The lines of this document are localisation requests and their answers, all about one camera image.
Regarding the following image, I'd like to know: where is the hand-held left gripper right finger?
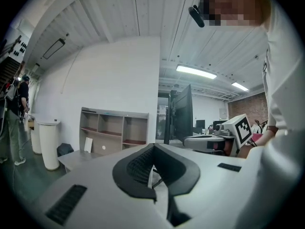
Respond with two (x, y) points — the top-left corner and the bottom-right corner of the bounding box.
(153, 143), (201, 228)

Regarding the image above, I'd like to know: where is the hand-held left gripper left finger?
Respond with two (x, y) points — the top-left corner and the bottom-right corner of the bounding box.
(112, 143), (158, 203)

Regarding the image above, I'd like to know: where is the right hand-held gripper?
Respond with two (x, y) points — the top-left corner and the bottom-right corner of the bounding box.
(183, 113), (254, 157)

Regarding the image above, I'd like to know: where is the person's right forearm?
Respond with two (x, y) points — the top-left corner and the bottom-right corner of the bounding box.
(238, 125), (279, 159)

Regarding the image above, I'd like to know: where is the grey desk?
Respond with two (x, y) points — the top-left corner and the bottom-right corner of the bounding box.
(58, 150), (107, 174)

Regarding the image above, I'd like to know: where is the small lit ceiling light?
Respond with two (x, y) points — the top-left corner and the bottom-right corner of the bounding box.
(231, 81), (249, 92)

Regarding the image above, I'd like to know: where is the black computer monitor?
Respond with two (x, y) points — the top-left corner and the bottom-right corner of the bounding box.
(163, 83), (194, 146)

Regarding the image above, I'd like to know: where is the wooden shelf unit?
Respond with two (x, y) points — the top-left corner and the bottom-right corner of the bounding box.
(79, 107), (150, 156)

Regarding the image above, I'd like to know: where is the white board panel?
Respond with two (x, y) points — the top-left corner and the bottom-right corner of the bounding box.
(84, 137), (94, 154)

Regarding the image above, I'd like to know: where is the long lit ceiling light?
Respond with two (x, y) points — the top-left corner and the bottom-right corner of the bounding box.
(175, 64), (218, 80)

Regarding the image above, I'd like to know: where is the person's white shirt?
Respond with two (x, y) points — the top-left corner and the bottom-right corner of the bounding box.
(238, 0), (305, 229)

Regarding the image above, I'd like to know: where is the black bag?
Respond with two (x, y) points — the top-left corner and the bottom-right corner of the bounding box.
(56, 143), (75, 157)

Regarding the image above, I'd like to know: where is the tall white cylindrical stand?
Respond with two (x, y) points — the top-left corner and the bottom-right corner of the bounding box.
(37, 119), (61, 171)
(29, 113), (43, 155)

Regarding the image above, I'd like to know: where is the dark staircase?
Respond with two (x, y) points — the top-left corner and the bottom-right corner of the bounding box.
(0, 55), (24, 87)

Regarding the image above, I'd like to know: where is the black head-worn camera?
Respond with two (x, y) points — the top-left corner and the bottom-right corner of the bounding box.
(188, 4), (205, 28)

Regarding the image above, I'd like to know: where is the black frame ceiling lamp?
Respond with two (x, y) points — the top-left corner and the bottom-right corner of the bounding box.
(42, 38), (66, 60)

